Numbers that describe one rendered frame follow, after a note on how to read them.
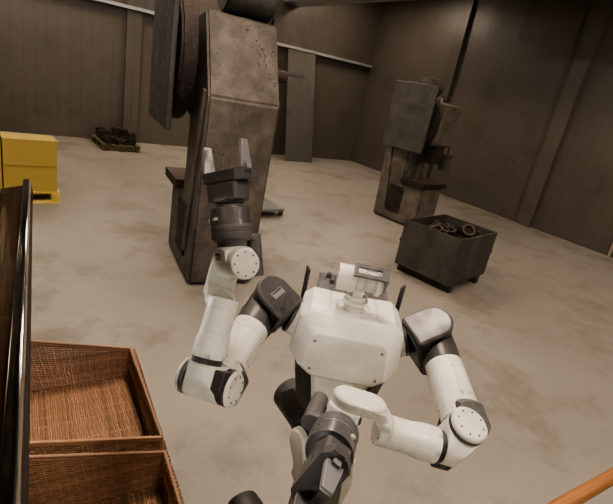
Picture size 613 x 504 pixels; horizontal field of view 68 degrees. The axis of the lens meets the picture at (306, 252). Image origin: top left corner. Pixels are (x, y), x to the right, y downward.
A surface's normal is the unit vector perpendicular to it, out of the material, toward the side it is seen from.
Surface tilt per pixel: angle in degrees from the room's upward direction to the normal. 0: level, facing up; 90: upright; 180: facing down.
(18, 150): 90
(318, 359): 90
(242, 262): 66
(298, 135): 76
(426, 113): 90
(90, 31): 90
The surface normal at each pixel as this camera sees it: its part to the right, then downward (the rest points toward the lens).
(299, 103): 0.57, 0.14
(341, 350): -0.08, 0.33
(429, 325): -0.19, -0.73
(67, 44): 0.54, 0.38
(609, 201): -0.82, 0.05
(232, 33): 0.46, -0.08
